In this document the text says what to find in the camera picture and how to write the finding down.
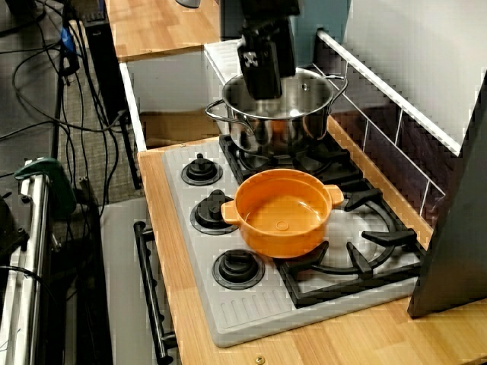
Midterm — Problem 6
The black stove knob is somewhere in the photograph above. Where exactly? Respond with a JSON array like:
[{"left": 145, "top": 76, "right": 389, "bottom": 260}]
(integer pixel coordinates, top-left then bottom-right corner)
[
  {"left": 189, "top": 189, "right": 240, "bottom": 235},
  {"left": 211, "top": 249, "right": 266, "bottom": 290},
  {"left": 180, "top": 153, "right": 224, "bottom": 186}
]

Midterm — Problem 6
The black burner grate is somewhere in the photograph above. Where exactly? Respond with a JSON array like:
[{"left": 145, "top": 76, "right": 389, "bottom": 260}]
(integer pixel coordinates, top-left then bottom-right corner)
[
  {"left": 218, "top": 132, "right": 364, "bottom": 190},
  {"left": 275, "top": 186, "right": 427, "bottom": 309}
]

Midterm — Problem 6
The brown sink bottom board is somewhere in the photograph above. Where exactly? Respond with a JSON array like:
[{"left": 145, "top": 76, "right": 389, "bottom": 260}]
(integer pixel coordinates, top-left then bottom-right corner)
[{"left": 139, "top": 111, "right": 222, "bottom": 149}]

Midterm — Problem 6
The orange plastic pot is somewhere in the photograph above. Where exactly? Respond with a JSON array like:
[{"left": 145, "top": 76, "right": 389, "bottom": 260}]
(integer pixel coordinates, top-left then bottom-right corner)
[{"left": 220, "top": 168, "right": 345, "bottom": 259}]

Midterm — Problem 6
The white toy sink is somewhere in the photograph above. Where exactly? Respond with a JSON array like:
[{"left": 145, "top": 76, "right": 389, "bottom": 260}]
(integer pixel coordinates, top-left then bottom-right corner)
[{"left": 119, "top": 40, "right": 252, "bottom": 153}]

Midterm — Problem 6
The stainless steel pot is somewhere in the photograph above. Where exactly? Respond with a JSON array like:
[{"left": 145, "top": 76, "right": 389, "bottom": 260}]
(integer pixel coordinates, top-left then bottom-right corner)
[{"left": 204, "top": 68, "right": 349, "bottom": 159}]

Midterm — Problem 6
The black metal post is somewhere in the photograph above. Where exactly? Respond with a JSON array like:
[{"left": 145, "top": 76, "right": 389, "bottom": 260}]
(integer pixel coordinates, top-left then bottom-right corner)
[{"left": 81, "top": 14, "right": 144, "bottom": 191}]

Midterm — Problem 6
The black machine block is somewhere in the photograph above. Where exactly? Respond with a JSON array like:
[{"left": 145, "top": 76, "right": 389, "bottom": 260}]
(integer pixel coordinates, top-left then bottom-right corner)
[{"left": 0, "top": 192, "right": 30, "bottom": 263}]

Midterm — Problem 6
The aluminium frame rail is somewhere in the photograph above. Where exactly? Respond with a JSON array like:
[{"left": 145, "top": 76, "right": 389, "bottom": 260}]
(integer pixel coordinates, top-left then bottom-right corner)
[{"left": 0, "top": 161, "right": 53, "bottom": 365}]

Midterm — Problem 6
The grey stove top plate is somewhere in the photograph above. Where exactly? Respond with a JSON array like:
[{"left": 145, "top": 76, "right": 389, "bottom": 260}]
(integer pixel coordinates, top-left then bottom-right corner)
[{"left": 161, "top": 146, "right": 422, "bottom": 349}]

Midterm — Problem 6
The green clamp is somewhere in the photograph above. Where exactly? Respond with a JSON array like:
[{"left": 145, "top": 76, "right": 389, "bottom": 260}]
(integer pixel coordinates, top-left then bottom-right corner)
[{"left": 14, "top": 157, "right": 77, "bottom": 220}]

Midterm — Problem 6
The black thick cable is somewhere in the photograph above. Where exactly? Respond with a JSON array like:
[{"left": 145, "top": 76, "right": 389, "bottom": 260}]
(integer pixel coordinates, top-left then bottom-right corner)
[{"left": 0, "top": 7, "right": 49, "bottom": 39}]

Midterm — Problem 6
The grey oven door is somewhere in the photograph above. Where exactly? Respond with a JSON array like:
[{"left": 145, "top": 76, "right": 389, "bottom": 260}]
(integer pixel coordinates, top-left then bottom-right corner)
[{"left": 100, "top": 197, "right": 180, "bottom": 365}]

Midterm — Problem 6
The dark grey box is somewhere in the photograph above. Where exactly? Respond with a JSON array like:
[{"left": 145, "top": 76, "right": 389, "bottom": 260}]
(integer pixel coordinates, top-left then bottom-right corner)
[{"left": 219, "top": 0, "right": 248, "bottom": 41}]

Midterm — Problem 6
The blue plastic clip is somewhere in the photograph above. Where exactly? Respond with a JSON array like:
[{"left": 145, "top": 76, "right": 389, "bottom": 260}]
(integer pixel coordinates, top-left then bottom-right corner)
[{"left": 59, "top": 27, "right": 78, "bottom": 56}]

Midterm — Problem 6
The black looped cable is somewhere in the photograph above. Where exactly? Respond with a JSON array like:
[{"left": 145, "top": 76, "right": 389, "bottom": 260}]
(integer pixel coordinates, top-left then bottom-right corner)
[{"left": 11, "top": 45, "right": 130, "bottom": 134}]

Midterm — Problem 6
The black upright panel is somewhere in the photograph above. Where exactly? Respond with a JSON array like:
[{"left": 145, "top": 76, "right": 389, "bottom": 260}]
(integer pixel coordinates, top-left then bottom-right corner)
[{"left": 406, "top": 68, "right": 487, "bottom": 319}]

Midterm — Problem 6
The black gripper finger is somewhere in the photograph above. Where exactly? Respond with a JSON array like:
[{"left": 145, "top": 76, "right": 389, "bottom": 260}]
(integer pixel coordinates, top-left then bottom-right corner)
[
  {"left": 236, "top": 39, "right": 285, "bottom": 101},
  {"left": 279, "top": 20, "right": 298, "bottom": 79}
]

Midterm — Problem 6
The black oven door handle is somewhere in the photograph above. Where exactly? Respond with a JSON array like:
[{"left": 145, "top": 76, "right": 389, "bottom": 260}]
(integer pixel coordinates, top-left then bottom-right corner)
[{"left": 132, "top": 221, "right": 178, "bottom": 360}]

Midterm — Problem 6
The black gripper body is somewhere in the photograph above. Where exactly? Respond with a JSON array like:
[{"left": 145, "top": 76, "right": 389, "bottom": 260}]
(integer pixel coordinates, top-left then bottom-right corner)
[{"left": 237, "top": 0, "right": 301, "bottom": 47}]

